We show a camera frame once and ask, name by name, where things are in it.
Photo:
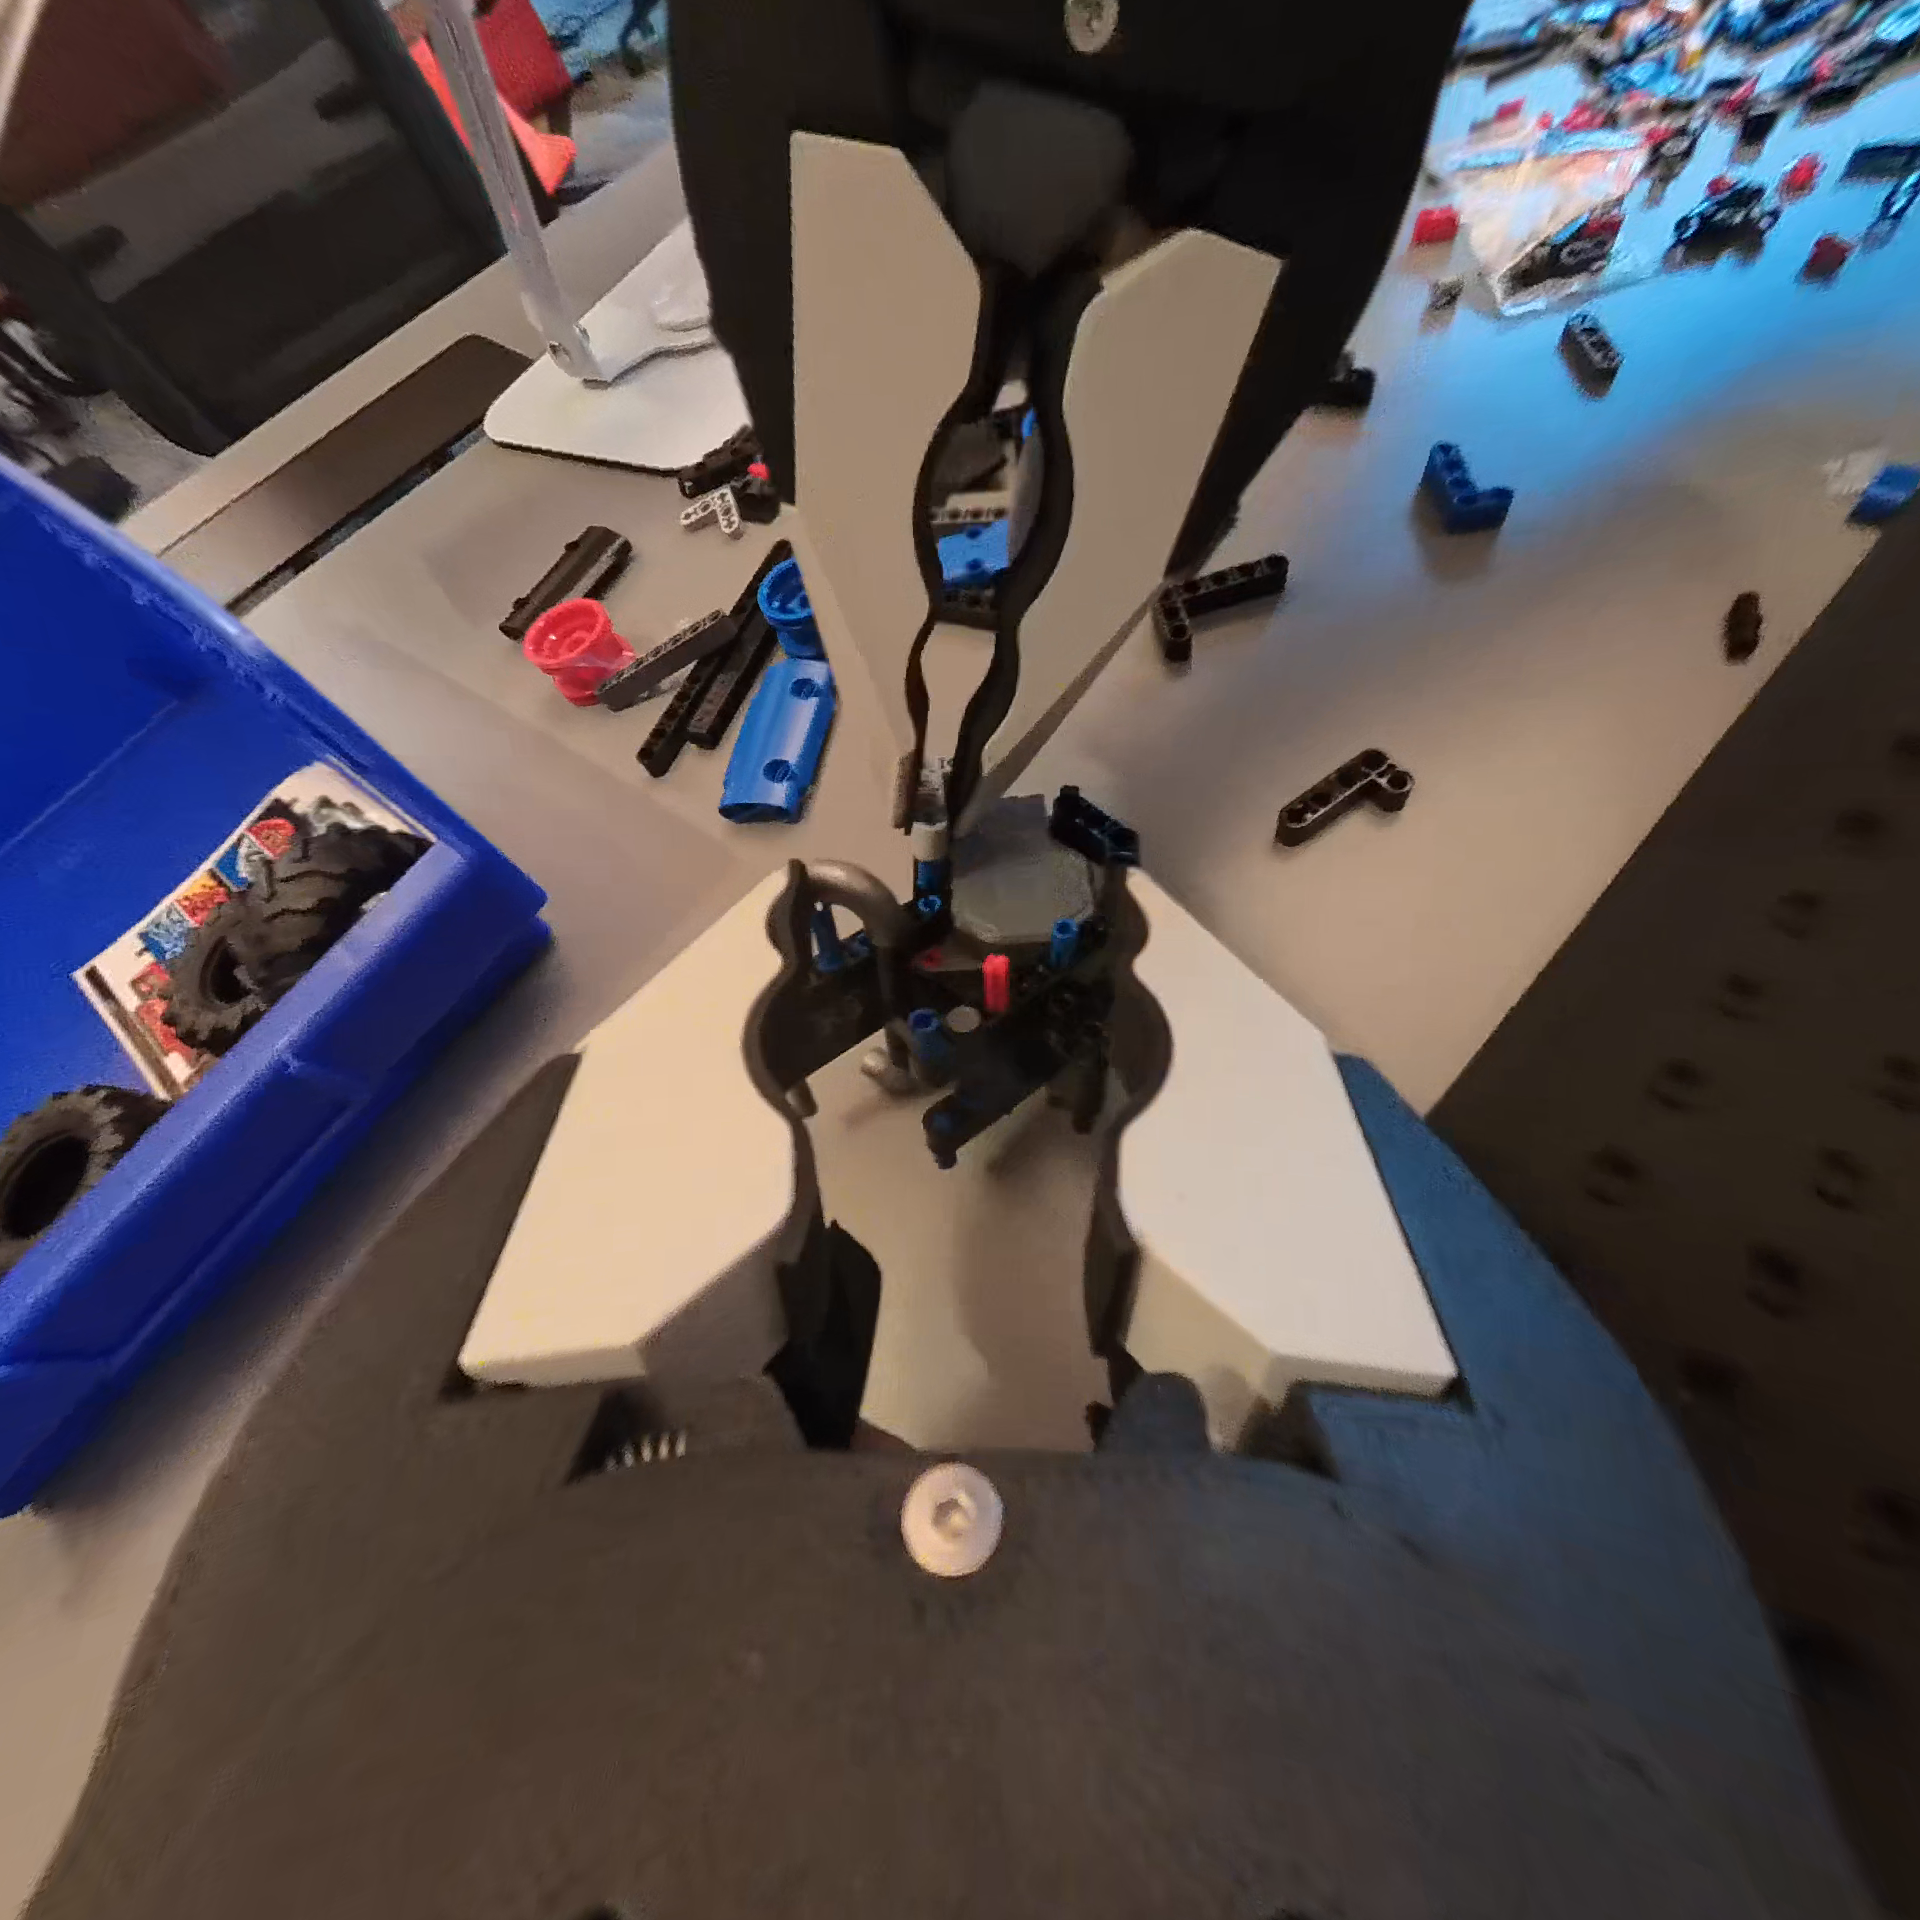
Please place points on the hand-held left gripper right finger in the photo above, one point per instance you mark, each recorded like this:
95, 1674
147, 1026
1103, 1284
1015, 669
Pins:
1276, 1200

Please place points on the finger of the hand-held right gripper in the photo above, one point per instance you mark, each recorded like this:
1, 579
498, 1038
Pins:
1154, 422
856, 376

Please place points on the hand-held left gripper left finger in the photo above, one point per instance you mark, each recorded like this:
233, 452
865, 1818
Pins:
646, 1200

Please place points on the blue small L beam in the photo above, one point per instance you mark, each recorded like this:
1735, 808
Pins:
1463, 495

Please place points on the black toy chassis assembly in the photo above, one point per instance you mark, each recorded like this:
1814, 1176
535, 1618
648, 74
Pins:
1020, 901

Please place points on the light grey L beam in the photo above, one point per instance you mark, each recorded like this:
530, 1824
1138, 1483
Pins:
931, 804
713, 510

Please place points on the grey desk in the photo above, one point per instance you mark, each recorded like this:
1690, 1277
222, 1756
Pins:
1499, 675

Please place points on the black large L beam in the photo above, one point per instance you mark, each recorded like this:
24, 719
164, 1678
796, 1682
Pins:
1177, 622

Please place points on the blue flat panel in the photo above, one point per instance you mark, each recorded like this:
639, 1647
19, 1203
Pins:
772, 744
968, 556

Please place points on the book stand with white base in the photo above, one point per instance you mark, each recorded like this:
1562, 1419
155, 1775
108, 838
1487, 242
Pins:
630, 406

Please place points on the blue wheel rim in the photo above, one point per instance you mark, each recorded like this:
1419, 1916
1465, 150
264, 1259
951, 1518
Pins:
786, 600

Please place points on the small clear plastic bag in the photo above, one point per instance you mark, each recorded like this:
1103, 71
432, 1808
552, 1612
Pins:
1545, 226

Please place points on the dark grey short beam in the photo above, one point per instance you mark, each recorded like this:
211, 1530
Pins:
1588, 347

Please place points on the black cylindrical panel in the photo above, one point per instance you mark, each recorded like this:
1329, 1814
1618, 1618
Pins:
563, 586

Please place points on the red wheel rim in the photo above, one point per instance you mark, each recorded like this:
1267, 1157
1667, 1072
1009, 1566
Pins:
563, 645

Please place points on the black small L beam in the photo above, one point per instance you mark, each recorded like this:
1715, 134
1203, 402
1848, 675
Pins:
1335, 804

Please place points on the pile of small connector pins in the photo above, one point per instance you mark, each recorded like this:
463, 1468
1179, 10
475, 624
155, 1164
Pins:
1723, 196

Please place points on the black rubber tire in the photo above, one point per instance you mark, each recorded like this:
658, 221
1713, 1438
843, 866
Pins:
283, 916
89, 1126

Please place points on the black rubber tyres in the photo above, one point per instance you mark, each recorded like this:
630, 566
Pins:
119, 1005

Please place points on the black pin connector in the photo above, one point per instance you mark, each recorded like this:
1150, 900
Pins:
1742, 628

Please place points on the clear plastic scrap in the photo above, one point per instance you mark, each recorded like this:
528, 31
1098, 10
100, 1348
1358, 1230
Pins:
1848, 469

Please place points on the blue small block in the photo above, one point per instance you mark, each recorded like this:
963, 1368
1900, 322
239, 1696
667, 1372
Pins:
1887, 495

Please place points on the blue tagged plastic bin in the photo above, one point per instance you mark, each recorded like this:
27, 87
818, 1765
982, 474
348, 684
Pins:
119, 722

